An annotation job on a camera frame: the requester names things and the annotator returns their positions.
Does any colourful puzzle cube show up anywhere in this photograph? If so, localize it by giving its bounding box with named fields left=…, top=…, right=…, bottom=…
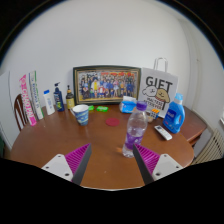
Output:
left=149, top=108, right=161, bottom=120

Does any framed group picture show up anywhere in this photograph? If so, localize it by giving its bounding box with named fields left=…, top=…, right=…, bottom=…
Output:
left=72, top=65, right=142, bottom=106

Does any pink toothpaste box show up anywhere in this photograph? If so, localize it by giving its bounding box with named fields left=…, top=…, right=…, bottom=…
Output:
left=18, top=74, right=38, bottom=127

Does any blue detergent bottle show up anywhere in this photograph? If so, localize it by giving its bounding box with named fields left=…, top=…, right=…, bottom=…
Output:
left=162, top=92, right=186, bottom=135

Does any white printed paper gift bag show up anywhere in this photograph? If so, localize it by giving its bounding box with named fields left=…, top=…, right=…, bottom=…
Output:
left=137, top=57, right=179, bottom=119

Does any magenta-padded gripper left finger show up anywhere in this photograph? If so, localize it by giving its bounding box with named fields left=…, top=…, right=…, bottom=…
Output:
left=41, top=143, right=93, bottom=186

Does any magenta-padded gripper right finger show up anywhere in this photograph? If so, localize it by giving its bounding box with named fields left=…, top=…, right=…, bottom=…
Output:
left=133, top=143, right=184, bottom=186

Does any flat round red coaster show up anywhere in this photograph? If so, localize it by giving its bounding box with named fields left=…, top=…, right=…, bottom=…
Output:
left=105, top=117, right=121, bottom=127

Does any white radiator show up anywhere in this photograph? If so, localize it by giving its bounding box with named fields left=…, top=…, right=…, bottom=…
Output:
left=193, top=128, right=224, bottom=166

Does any white blue-capped lotion bottle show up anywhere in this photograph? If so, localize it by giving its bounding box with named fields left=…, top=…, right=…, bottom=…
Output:
left=43, top=89, right=56, bottom=116

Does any clear purple-capped water bottle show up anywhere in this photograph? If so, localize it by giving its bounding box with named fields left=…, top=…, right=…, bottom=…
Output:
left=122, top=100, right=149, bottom=159

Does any white remote control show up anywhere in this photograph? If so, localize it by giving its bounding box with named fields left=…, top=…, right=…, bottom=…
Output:
left=153, top=124, right=173, bottom=141

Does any blue tissue pack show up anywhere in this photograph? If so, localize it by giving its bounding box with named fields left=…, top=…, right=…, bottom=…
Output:
left=119, top=95, right=138, bottom=115

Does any blue printed paper cup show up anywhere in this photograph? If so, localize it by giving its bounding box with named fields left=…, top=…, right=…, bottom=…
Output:
left=72, top=104, right=90, bottom=127

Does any dark blue pump bottle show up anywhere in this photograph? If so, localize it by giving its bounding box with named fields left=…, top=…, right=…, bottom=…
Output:
left=53, top=81, right=65, bottom=113

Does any green and white toothpaste box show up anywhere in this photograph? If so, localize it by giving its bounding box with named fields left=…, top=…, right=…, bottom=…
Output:
left=28, top=70, right=45, bottom=121

